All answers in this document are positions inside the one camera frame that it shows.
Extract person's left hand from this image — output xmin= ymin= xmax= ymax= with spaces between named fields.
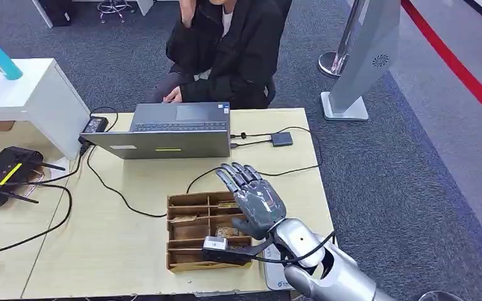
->
xmin=163 ymin=86 xmax=183 ymax=104

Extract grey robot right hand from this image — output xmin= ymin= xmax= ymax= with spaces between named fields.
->
xmin=215 ymin=162 xmax=287 ymax=241

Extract person's right hand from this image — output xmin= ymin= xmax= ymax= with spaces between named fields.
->
xmin=179 ymin=0 xmax=198 ymax=29

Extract grey laptop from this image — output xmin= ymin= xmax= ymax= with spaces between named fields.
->
xmin=80 ymin=102 xmax=232 ymax=161

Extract person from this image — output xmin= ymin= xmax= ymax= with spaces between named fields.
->
xmin=145 ymin=0 xmax=294 ymax=110

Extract dark grey usb hub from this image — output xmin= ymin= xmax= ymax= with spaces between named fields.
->
xmin=271 ymin=131 xmax=294 ymax=148

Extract chrome chair base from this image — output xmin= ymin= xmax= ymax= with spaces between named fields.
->
xmin=96 ymin=0 xmax=133 ymax=24

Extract wooden card box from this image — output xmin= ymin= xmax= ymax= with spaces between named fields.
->
xmin=166 ymin=190 xmax=254 ymax=273

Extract white card reader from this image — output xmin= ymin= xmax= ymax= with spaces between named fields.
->
xmin=260 ymin=244 xmax=297 ymax=292

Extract black power adapter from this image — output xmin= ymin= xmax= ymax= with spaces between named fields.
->
xmin=82 ymin=117 xmax=109 ymax=135

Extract black cabinet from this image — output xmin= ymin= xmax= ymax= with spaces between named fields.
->
xmin=31 ymin=0 xmax=78 ymax=29

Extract white cabinet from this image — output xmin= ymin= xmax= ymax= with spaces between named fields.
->
xmin=0 ymin=58 xmax=91 ymax=161

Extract grey kiosk stand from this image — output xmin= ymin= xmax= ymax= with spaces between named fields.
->
xmin=321 ymin=0 xmax=402 ymax=122

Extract black wifi router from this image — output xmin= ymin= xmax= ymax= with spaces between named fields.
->
xmin=0 ymin=146 xmax=67 ymax=208

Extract clear round base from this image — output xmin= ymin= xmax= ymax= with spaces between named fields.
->
xmin=417 ymin=290 xmax=464 ymax=301

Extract red floor tape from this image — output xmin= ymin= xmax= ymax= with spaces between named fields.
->
xmin=399 ymin=0 xmax=482 ymax=130

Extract long black hub cable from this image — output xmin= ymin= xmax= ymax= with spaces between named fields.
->
xmin=186 ymin=126 xmax=323 ymax=194

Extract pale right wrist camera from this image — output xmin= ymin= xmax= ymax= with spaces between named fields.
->
xmin=201 ymin=236 xmax=275 ymax=267

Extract short black hub cable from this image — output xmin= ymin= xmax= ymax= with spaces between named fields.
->
xmin=229 ymin=139 xmax=274 ymax=149

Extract black laptop power cable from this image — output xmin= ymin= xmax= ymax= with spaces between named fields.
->
xmin=83 ymin=141 xmax=168 ymax=218

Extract chrome stanchion post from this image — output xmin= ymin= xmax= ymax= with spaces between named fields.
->
xmin=318 ymin=0 xmax=368 ymax=79

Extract black router cable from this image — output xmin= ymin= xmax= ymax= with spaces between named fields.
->
xmin=0 ymin=182 xmax=73 ymax=258

